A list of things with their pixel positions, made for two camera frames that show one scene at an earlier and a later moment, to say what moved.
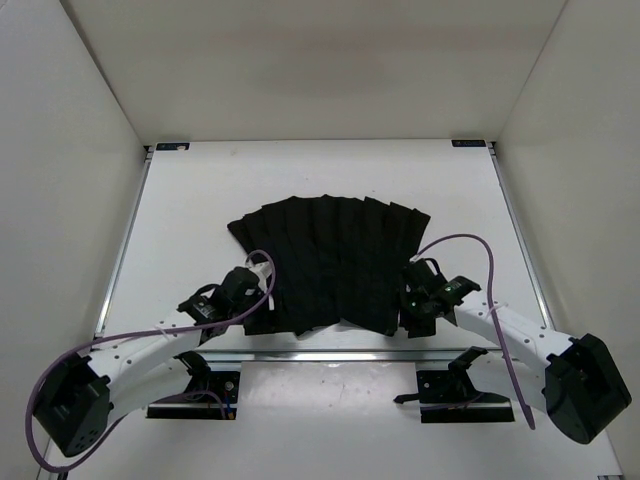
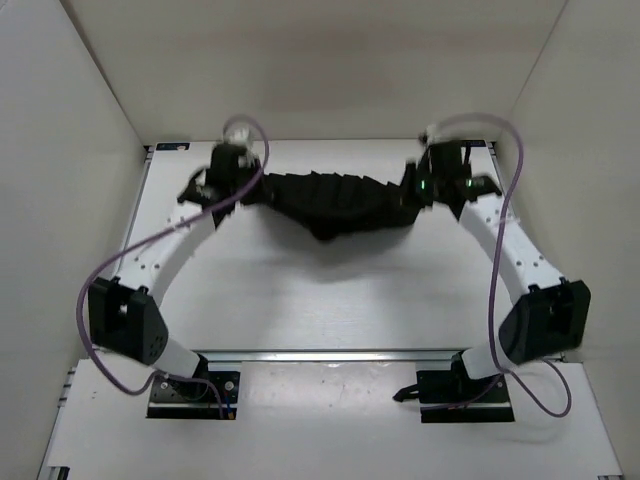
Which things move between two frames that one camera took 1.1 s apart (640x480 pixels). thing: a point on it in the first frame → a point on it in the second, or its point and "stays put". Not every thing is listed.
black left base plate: x=210 y=395 stays put
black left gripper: x=267 y=324 → x=247 y=194
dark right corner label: x=468 y=143 stays put
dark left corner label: x=172 y=146 stays put
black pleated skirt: x=338 y=261 → x=332 y=205
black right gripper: x=419 y=329 → x=406 y=200
